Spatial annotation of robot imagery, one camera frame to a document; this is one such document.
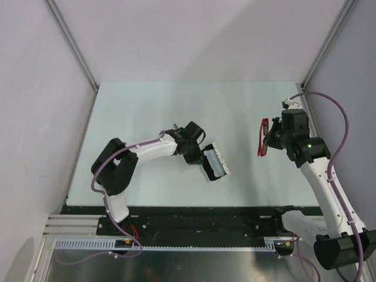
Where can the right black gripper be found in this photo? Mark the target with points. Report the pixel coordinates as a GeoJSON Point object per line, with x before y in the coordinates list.
{"type": "Point", "coordinates": [269, 139]}

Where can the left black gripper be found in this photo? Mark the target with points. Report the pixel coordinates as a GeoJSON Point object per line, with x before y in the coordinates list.
{"type": "Point", "coordinates": [196, 158]}

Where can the white geometric glasses case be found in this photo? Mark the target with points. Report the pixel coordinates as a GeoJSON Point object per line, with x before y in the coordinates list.
{"type": "Point", "coordinates": [206, 165]}

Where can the red sunglasses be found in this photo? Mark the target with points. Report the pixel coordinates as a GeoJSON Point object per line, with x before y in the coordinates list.
{"type": "Point", "coordinates": [263, 132]}

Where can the blue cleaning cloth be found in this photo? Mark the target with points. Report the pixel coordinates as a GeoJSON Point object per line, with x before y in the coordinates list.
{"type": "Point", "coordinates": [215, 163]}

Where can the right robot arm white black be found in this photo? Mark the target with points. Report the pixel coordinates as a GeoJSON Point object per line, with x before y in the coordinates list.
{"type": "Point", "coordinates": [343, 238]}

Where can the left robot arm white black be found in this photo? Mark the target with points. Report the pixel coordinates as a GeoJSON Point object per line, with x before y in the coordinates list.
{"type": "Point", "coordinates": [114, 167]}

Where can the aluminium front crossbar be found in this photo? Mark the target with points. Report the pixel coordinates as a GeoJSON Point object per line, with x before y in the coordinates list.
{"type": "Point", "coordinates": [71, 226]}

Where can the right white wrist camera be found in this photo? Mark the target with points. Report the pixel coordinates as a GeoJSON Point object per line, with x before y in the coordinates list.
{"type": "Point", "coordinates": [289, 104]}

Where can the right aluminium frame post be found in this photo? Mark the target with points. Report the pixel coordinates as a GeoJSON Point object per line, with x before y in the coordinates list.
{"type": "Point", "coordinates": [336, 28]}

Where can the aluminium frame post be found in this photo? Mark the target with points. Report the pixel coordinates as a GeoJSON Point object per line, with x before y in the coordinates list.
{"type": "Point", "coordinates": [336, 28]}
{"type": "Point", "coordinates": [68, 37]}

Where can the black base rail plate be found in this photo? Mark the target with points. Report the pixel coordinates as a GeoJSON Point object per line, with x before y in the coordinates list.
{"type": "Point", "coordinates": [203, 226]}

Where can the grey slotted cable duct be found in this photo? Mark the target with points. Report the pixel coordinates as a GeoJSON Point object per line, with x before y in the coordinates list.
{"type": "Point", "coordinates": [265, 244]}

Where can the left aluminium frame post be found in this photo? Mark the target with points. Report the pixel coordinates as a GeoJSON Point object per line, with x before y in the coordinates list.
{"type": "Point", "coordinates": [68, 37]}

